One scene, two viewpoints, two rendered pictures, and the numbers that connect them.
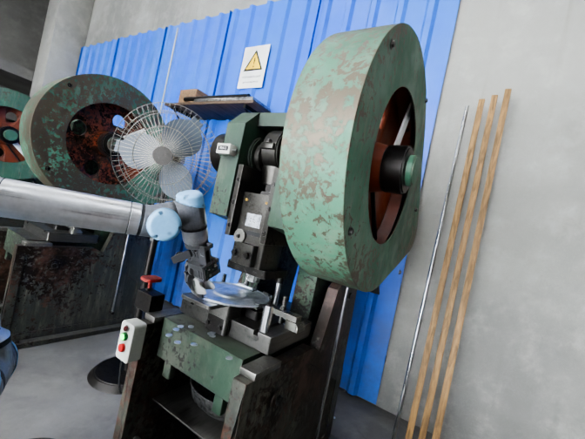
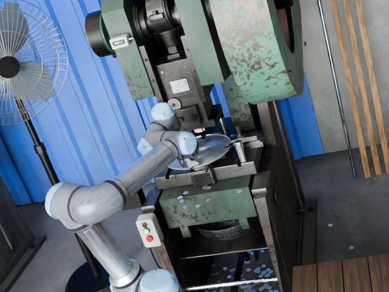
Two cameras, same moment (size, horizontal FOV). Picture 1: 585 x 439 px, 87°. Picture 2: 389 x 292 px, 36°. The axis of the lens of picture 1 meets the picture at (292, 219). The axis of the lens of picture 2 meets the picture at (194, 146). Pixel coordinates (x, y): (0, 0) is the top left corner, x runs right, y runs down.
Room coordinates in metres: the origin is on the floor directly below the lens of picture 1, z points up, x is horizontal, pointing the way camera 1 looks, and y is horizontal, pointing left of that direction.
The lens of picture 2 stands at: (-1.08, 0.65, 1.81)
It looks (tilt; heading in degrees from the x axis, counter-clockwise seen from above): 24 degrees down; 348
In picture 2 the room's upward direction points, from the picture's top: 18 degrees counter-clockwise
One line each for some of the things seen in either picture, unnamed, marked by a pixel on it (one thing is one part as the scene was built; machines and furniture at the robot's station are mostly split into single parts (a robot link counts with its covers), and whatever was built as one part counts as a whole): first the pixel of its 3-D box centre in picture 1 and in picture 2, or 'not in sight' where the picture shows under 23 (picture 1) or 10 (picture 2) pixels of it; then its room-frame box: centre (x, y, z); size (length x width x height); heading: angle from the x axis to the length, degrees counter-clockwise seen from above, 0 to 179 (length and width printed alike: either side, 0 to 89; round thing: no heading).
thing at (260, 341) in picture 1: (246, 316); (210, 159); (1.25, 0.10, 0.68); 0.45 x 0.30 x 0.06; 59
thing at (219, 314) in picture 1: (218, 313); (199, 170); (1.10, 0.19, 0.72); 0.25 x 0.14 x 0.14; 149
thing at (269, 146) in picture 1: (276, 172); (168, 31); (1.25, 0.10, 1.27); 0.21 x 0.12 x 0.34; 149
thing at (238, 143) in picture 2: (266, 317); (240, 150); (1.05, 0.02, 0.75); 0.03 x 0.03 x 0.10; 59
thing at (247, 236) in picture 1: (258, 228); (183, 88); (1.22, 0.12, 1.04); 0.17 x 0.15 x 0.30; 149
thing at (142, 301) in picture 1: (146, 313); (136, 208); (1.22, 0.49, 0.62); 0.10 x 0.06 x 0.20; 59
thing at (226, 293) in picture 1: (231, 293); (197, 151); (1.14, 0.17, 0.78); 0.29 x 0.29 x 0.01
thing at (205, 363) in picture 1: (273, 277); (206, 114); (1.37, 0.03, 0.83); 0.79 x 0.43 x 1.34; 149
